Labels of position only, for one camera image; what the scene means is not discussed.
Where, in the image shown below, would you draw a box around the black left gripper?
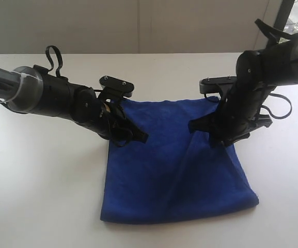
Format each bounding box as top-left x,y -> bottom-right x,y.
69,86 -> 149,145

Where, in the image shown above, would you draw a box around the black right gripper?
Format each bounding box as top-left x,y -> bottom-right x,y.
188,49 -> 277,148

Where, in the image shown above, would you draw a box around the blue towel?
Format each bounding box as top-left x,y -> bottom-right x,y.
100,97 -> 259,224

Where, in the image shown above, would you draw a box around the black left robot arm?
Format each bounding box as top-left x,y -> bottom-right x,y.
0,65 -> 148,147

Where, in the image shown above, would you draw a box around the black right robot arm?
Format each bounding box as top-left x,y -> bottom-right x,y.
188,37 -> 298,147

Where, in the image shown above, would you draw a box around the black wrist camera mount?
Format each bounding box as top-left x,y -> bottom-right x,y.
98,75 -> 135,102
199,76 -> 237,98

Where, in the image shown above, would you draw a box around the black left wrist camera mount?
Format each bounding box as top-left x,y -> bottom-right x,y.
98,75 -> 135,102

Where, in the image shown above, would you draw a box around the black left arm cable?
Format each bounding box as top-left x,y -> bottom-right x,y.
45,45 -> 64,78

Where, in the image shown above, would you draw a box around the black window frame post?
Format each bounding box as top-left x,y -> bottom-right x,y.
273,0 -> 295,30

